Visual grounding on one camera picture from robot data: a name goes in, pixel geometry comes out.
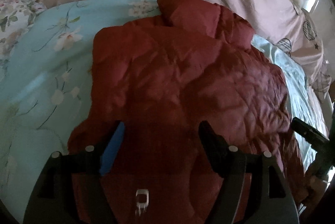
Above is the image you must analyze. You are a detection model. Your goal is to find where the red puffer jacket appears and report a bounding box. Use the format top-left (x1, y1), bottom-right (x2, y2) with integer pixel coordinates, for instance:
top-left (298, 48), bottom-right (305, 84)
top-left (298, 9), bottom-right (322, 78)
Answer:
top-left (68, 0), bottom-right (306, 223)

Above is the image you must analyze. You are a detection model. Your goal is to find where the light blue floral quilt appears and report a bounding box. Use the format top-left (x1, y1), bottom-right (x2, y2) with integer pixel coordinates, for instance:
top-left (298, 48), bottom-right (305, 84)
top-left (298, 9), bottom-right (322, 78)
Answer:
top-left (1, 0), bottom-right (322, 223)

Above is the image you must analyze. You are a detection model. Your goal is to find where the person's right hand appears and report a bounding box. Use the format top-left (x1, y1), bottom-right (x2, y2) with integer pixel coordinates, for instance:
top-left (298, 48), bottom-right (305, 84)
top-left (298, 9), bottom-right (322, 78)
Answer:
top-left (303, 161), bottom-right (329, 206)

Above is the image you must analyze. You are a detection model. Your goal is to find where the white pink floral cloth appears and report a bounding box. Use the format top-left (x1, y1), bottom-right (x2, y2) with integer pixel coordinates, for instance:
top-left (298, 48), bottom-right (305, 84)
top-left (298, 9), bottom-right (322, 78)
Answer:
top-left (1, 0), bottom-right (46, 65)

